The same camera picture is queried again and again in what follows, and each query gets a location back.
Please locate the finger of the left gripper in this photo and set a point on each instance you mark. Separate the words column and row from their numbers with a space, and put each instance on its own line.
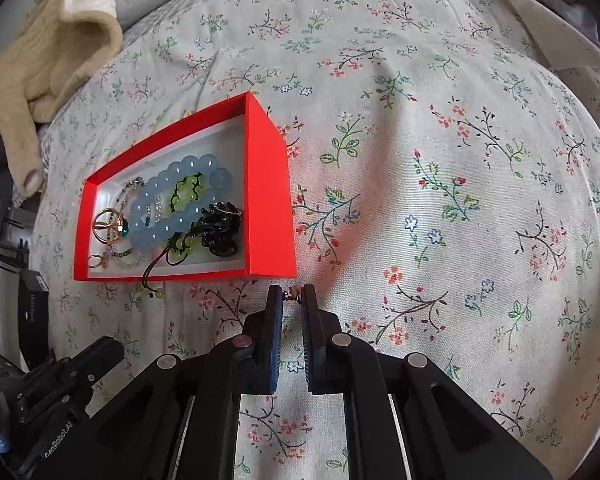
column 52, row 381

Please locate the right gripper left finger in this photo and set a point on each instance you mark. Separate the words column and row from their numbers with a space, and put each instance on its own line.
column 179, row 418

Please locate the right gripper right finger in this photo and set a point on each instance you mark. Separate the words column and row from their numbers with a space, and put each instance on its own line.
column 405, row 419

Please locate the black hair claw clip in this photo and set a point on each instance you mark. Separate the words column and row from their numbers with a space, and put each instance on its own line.
column 217, row 227

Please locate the black box with lettering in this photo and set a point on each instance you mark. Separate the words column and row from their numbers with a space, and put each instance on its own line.
column 33, row 318

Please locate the red cardboard box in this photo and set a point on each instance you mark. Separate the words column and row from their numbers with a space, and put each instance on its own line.
column 142, row 207

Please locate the floral bed sheet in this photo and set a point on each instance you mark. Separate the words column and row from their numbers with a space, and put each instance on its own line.
column 445, row 194

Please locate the beige knitted sweater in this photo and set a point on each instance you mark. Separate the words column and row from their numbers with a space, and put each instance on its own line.
column 62, row 44

